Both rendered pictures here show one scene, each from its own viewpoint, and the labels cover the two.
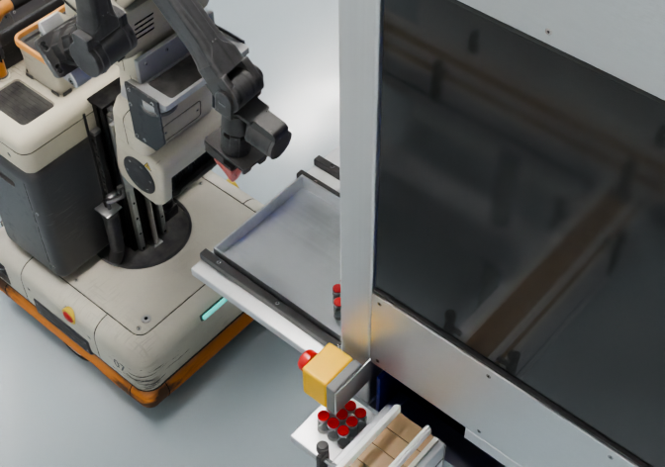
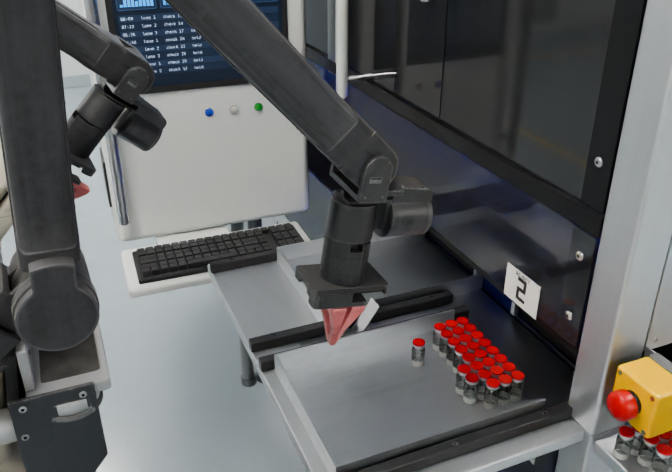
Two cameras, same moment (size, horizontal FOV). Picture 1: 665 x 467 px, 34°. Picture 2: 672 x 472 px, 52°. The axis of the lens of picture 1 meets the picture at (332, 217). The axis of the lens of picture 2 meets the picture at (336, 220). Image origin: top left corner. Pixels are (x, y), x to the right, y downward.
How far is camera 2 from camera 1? 1.64 m
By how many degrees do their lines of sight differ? 54
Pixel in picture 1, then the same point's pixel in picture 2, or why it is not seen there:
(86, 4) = (55, 188)
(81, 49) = (55, 295)
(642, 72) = not seen: outside the picture
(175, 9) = (293, 53)
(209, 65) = (356, 123)
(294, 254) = (377, 410)
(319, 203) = (312, 367)
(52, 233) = not seen: outside the picture
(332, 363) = (654, 372)
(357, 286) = (656, 242)
